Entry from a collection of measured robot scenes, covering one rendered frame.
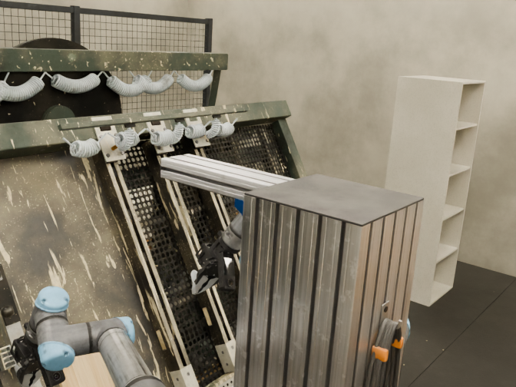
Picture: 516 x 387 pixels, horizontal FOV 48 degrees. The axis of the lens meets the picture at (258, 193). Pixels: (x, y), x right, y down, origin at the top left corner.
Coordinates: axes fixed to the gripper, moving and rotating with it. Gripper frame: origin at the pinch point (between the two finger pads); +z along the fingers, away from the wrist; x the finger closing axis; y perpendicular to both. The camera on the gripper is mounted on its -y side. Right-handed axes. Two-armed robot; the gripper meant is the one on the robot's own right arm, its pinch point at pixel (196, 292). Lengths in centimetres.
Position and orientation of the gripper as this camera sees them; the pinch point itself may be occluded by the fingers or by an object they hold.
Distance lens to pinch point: 178.8
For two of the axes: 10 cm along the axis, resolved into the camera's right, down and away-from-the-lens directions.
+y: -4.1, -6.4, 6.5
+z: -5.9, 7.3, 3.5
